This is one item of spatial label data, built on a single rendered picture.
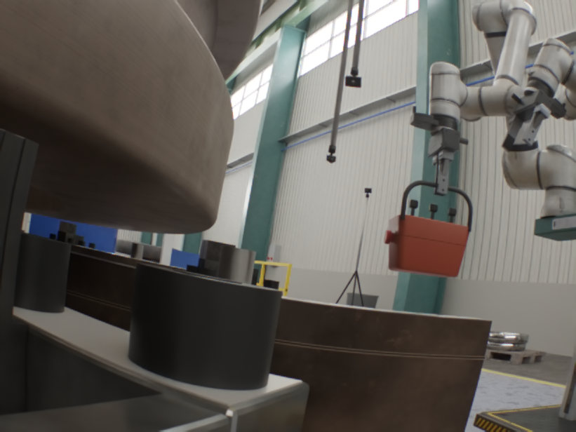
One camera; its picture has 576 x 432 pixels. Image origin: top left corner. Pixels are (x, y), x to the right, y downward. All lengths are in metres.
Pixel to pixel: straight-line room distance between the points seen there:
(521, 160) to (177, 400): 1.75
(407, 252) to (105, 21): 0.89
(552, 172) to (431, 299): 8.93
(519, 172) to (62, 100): 1.61
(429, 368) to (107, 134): 0.92
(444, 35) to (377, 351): 11.24
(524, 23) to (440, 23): 10.62
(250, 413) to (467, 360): 1.12
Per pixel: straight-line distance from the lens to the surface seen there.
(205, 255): 2.22
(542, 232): 1.82
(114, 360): 0.21
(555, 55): 1.31
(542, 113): 1.15
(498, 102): 1.35
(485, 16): 1.85
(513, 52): 1.52
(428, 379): 1.26
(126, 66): 0.68
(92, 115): 0.62
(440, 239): 1.24
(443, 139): 1.22
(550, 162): 1.84
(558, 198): 1.79
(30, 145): 0.20
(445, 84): 1.30
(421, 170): 10.29
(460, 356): 1.27
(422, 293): 10.45
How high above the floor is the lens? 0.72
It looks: 6 degrees up
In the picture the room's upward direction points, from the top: 9 degrees clockwise
